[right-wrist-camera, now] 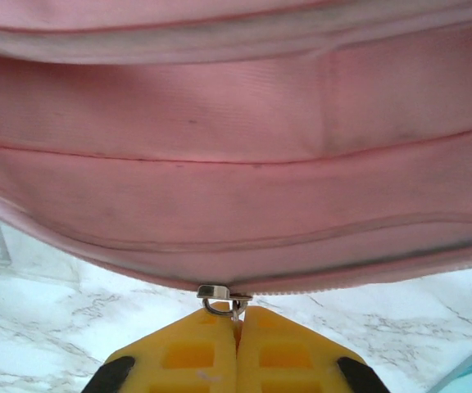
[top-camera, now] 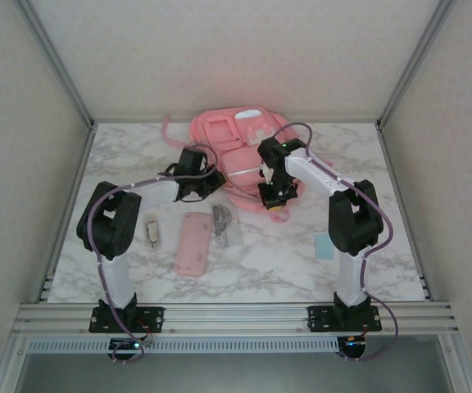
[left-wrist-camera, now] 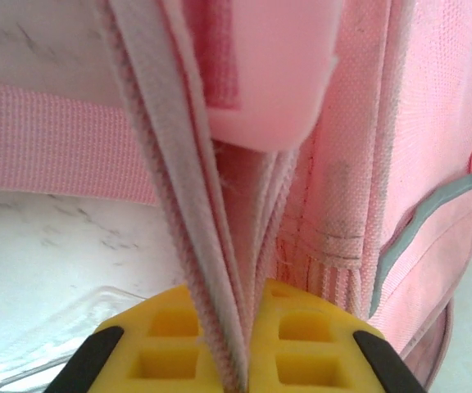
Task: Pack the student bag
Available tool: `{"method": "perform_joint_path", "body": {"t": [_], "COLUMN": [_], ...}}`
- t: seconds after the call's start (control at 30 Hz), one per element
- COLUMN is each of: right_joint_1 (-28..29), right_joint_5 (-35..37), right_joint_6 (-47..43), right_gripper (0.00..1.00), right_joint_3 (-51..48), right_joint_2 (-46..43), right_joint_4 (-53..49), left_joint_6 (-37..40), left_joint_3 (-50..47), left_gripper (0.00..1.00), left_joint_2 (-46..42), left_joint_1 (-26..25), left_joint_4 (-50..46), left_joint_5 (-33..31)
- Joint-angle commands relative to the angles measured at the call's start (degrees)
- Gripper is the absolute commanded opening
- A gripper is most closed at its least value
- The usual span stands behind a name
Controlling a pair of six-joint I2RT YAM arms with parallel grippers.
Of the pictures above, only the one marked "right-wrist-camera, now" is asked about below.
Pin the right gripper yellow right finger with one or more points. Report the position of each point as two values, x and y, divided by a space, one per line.
289 352

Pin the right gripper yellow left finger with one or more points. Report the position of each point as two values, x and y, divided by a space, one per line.
187 352

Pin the silver zipper pull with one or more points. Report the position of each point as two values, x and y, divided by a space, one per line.
215 292

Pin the clear plastic ruler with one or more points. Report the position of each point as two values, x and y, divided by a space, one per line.
35 268

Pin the pink school backpack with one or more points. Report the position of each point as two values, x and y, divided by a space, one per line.
236 184

